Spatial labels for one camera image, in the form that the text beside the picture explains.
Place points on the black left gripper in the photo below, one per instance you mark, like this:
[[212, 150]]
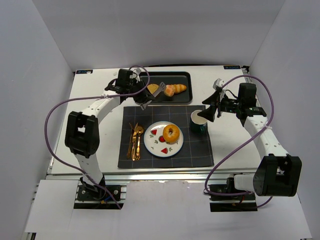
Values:
[[141, 92]]

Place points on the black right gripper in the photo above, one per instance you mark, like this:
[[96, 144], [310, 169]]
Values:
[[216, 105]]

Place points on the small round bun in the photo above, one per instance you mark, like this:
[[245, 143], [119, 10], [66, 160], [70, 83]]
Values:
[[169, 90]]

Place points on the orange glazed donut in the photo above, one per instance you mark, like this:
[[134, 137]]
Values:
[[171, 133]]

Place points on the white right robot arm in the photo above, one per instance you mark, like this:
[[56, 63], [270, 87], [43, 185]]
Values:
[[278, 173]]

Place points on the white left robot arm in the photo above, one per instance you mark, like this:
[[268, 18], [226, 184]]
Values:
[[82, 135]]

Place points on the brown bread slice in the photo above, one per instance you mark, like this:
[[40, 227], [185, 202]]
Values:
[[152, 88]]

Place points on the striped long bread roll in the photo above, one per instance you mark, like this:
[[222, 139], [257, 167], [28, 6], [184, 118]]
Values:
[[179, 88]]

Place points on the green white mug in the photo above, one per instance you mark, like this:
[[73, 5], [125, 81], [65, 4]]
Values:
[[198, 124]]

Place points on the gold spoon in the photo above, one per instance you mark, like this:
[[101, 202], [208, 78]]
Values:
[[140, 131]]

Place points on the black baking tray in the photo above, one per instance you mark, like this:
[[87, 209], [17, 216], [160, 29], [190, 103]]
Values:
[[170, 78]]

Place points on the gold knife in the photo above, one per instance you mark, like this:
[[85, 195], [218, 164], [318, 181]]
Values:
[[134, 142]]

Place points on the right blue table label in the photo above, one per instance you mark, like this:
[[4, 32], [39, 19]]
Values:
[[231, 67]]

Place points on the white watermelon pattern plate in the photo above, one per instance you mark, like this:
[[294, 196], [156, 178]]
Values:
[[155, 143]]

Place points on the dark checked placemat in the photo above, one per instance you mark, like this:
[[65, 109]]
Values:
[[196, 151]]

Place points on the gold fork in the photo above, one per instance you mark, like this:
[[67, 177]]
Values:
[[128, 155]]

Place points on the blue table label sticker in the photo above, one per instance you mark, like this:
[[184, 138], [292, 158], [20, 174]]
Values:
[[84, 71]]

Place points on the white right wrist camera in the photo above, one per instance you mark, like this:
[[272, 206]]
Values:
[[218, 83]]

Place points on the aluminium frame rail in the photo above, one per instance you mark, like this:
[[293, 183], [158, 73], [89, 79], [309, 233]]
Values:
[[125, 178]]

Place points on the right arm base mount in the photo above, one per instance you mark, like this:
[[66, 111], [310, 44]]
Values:
[[227, 204]]

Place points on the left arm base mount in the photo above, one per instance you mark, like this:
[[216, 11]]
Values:
[[91, 197]]

